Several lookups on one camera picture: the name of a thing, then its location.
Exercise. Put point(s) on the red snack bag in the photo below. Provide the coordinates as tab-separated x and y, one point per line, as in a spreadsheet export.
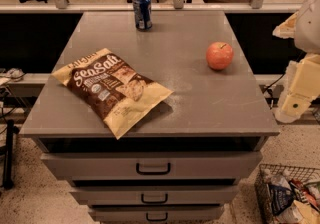
302	194

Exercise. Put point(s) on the crumpled item on ledge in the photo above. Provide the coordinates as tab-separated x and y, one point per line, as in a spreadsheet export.
15	74

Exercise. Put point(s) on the blue pepsi can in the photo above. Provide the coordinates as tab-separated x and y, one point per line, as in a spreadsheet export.
142	11

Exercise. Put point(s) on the middle drawer black handle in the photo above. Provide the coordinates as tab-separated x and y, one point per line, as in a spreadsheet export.
154	199

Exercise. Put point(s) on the bottom drawer black handle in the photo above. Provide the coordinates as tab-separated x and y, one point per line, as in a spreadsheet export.
156	217

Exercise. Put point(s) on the red apple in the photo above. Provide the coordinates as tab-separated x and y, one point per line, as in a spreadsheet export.
219	55

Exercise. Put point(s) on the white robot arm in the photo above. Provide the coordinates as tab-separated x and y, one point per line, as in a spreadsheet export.
303	78

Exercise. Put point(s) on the wire basket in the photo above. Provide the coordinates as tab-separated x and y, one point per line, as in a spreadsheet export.
281	175

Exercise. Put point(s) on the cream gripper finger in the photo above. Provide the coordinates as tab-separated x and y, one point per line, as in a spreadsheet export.
287	28
290	108

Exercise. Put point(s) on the yellow snack bag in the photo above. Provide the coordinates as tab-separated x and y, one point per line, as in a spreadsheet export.
307	215

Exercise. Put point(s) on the black stand at left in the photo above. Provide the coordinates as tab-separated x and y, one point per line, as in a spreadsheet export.
11	131

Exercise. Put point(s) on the top drawer black handle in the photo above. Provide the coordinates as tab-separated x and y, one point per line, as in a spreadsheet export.
153	170

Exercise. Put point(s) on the drawer black handle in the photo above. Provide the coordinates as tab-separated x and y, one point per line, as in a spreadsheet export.
153	170
154	199
156	217

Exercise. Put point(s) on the sea salt chips bag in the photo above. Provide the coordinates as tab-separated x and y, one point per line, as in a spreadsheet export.
119	95

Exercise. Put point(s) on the grey drawer cabinet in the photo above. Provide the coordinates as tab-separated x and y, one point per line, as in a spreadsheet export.
210	129

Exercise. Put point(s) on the dark blue snack bag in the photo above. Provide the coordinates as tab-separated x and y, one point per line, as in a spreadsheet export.
281	197

